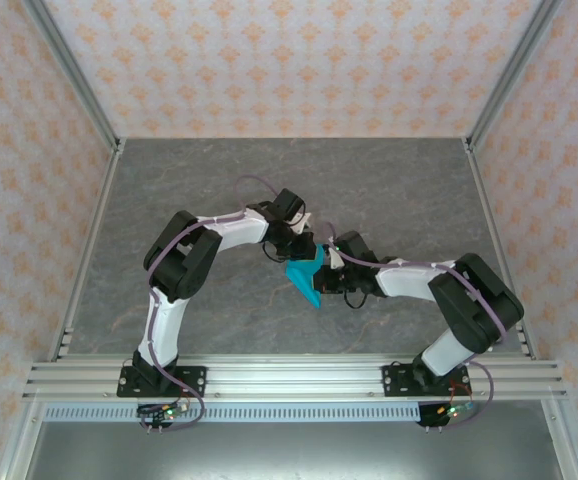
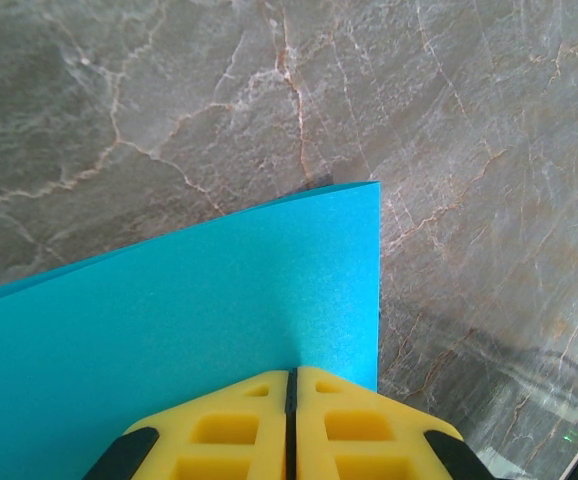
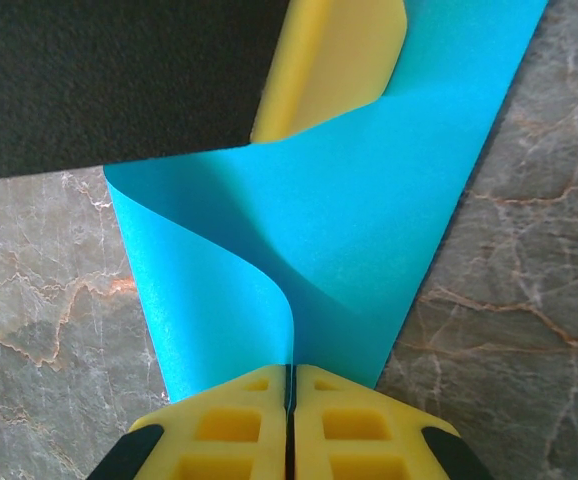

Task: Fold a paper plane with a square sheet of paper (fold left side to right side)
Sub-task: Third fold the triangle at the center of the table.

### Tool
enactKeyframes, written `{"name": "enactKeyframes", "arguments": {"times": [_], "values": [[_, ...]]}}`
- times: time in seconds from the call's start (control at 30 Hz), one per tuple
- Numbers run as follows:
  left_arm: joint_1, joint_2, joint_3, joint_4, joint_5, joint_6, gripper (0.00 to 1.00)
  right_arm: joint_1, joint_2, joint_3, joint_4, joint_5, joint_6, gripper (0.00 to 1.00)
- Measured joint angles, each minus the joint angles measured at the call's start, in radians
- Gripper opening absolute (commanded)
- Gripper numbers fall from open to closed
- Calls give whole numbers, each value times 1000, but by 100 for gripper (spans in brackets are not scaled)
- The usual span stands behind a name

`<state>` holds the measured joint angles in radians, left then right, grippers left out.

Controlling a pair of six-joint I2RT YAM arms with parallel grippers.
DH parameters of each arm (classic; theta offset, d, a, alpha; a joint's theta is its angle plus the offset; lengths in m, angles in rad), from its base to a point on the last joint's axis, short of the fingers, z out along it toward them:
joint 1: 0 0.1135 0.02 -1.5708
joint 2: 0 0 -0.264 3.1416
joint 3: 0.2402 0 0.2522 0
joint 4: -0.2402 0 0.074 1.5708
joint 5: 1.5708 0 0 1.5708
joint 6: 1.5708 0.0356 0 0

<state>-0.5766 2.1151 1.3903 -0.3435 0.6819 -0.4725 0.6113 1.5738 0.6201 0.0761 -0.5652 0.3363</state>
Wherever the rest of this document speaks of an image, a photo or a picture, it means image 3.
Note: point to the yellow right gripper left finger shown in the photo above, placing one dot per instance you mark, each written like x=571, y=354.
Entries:
x=229, y=430

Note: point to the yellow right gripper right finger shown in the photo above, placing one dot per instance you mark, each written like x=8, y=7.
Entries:
x=354, y=430

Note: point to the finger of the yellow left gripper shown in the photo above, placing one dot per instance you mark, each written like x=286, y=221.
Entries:
x=339, y=60

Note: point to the cyan cloth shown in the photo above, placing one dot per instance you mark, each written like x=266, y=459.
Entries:
x=369, y=200

